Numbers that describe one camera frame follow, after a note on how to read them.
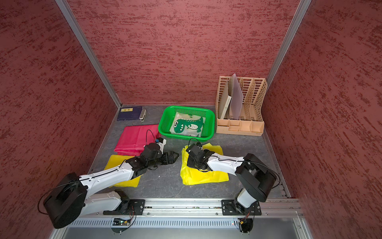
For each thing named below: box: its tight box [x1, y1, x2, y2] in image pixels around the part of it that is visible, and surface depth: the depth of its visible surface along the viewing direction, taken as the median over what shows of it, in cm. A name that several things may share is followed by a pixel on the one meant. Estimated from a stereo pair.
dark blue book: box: [116, 106, 143, 121], surface depth 117 cm
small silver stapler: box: [139, 106, 147, 122], surface depth 112 cm
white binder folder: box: [218, 76, 233, 120], surface depth 97 cm
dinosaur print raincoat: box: [169, 111, 206, 138], surface depth 103 cm
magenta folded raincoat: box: [114, 124, 162, 156], surface depth 97 cm
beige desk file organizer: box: [215, 75, 268, 137], surface depth 105 cm
